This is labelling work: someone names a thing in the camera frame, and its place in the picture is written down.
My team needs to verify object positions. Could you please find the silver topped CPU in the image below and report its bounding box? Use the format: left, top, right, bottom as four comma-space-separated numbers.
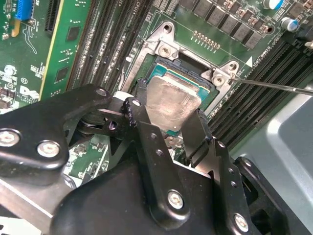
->
146, 62, 211, 138

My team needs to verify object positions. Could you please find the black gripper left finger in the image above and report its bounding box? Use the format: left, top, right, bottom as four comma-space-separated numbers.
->
0, 83, 192, 230

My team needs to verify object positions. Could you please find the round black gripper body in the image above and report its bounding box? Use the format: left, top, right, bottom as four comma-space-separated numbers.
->
50, 150, 230, 235

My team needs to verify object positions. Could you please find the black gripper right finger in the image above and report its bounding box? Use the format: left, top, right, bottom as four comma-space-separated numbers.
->
184, 109, 294, 235

